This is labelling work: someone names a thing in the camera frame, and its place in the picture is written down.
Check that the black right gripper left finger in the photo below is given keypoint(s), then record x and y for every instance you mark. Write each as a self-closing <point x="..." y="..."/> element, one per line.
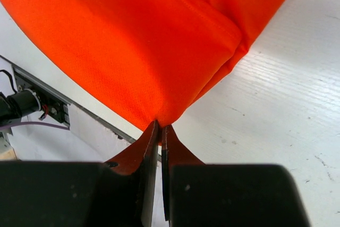
<point x="125" y="190"/>

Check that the orange t shirt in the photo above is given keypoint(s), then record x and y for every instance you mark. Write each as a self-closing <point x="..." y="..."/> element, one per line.
<point x="144" y="59"/>

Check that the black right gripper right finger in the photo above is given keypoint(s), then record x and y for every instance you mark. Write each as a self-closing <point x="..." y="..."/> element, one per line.
<point x="182" y="181"/>

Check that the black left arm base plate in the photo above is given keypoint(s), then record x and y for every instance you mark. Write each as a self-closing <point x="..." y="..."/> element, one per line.
<point x="25" y="101"/>

